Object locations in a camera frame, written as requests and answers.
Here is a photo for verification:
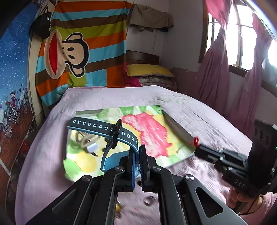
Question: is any pink curtain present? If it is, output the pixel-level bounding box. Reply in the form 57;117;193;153
195;1;272;138

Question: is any pink sleeve forearm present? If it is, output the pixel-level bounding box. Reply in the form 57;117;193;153
240;192;276;224

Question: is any shallow grey tray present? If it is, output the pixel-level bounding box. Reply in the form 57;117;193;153
65;104;196;182

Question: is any yellow pillow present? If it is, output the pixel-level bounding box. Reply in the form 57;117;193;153
127;64;174;77

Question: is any window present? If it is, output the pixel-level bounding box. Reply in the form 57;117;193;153
199;0;277;96

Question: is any brown hair tie yellow bead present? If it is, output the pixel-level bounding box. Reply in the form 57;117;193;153
115;200;125;218

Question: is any brown hanging cloth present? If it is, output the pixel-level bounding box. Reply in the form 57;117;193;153
128;4;174;32

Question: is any dark wooden headboard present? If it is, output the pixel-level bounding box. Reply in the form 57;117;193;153
126;50;160;65

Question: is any right hand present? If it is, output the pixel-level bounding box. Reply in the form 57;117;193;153
226;187;263;214

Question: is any blue fabric wardrobe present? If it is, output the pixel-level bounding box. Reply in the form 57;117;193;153
1;2;38;196

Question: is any striped monkey blanket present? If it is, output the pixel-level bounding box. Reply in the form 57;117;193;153
36;1;132;107

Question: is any silver ring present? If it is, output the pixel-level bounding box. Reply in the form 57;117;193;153
143;195;156;206

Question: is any blue smart watch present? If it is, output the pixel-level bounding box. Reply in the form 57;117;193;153
67;117;140;177

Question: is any black hanging bag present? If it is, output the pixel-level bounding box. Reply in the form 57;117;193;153
29;4;52;40

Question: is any floral folded quilt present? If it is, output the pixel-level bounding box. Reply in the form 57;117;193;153
138;76;177;91

